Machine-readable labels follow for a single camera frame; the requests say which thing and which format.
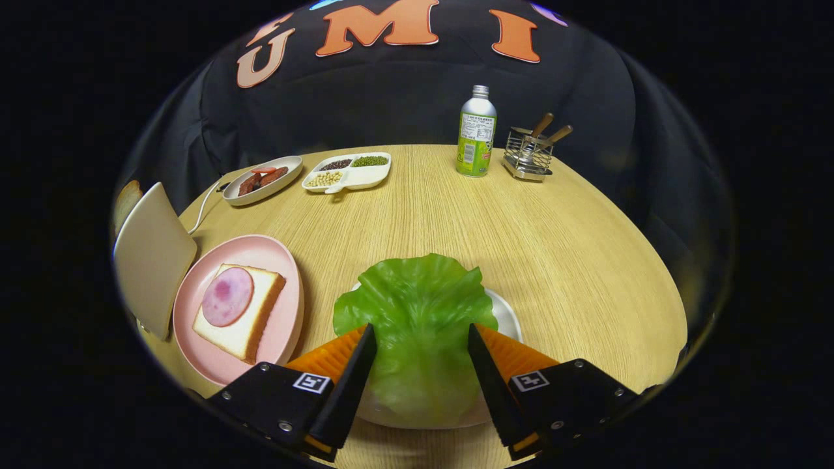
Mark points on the white divided dish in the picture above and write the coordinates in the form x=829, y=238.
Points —
x=365, y=177

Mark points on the brown meat piece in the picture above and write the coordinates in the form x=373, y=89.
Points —
x=275, y=176
x=247, y=187

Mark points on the red sausage slice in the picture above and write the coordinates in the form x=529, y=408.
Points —
x=264, y=170

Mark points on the square toast slice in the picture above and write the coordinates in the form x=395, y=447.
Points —
x=251, y=329

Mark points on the green lettuce leaf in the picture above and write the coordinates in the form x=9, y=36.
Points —
x=417, y=306

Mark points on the dark red beans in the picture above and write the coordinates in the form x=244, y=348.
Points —
x=336, y=165

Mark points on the beige round plate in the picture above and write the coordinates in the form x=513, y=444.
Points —
x=283, y=182

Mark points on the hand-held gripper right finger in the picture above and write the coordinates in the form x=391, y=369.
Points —
x=495, y=391

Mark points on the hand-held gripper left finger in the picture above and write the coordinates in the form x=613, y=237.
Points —
x=345, y=391

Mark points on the white toaster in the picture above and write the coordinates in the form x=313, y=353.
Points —
x=153, y=260

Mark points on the white square plate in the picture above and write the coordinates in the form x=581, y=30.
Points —
x=505, y=316

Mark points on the pink plate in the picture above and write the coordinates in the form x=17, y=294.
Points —
x=277, y=257

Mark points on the yellow soybeans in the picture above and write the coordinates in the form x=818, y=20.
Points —
x=324, y=179

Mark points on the green mung beans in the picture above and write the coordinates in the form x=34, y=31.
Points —
x=370, y=161

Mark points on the pink ham slice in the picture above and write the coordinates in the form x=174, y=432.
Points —
x=227, y=296

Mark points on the silver green bottle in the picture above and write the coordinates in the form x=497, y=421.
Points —
x=475, y=140

